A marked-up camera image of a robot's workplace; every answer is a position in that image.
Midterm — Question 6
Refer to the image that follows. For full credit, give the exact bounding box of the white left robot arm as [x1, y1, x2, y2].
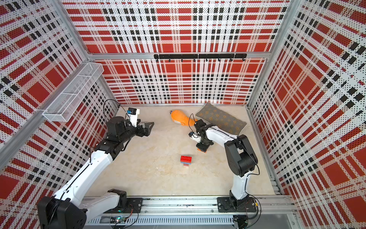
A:
[37, 116, 154, 229]

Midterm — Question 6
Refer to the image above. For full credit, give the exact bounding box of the orange plush toy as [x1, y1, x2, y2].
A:
[170, 110, 197, 126]

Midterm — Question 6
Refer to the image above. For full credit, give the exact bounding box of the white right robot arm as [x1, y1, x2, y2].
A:
[189, 119, 260, 212]

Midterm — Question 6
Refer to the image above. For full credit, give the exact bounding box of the black hook rail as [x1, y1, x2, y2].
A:
[153, 53, 247, 60]

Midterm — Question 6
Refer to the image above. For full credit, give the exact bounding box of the green circuit board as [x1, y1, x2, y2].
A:
[110, 216, 126, 224]

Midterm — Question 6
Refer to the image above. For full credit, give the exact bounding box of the grey patterned cushion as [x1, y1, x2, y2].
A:
[195, 103, 247, 135]

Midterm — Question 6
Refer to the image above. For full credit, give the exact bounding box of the white wire mesh basket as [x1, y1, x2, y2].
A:
[43, 63, 104, 122]

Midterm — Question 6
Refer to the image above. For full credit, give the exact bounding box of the black right camera cable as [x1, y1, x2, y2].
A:
[188, 114, 198, 134]

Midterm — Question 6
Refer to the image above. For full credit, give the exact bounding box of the black camera cable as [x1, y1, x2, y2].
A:
[102, 98, 129, 118]
[188, 114, 198, 134]

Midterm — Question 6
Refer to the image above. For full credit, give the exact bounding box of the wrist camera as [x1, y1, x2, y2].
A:
[127, 107, 140, 127]
[188, 131, 201, 142]

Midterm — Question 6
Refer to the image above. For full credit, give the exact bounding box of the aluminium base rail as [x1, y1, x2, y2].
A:
[84, 195, 301, 229]

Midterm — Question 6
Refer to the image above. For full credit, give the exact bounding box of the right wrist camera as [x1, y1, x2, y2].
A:
[188, 131, 201, 142]

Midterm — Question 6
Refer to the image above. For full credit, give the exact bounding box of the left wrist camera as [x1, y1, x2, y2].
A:
[127, 107, 140, 127]

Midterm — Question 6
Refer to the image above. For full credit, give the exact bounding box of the red lego brick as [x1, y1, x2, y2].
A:
[180, 156, 192, 163]

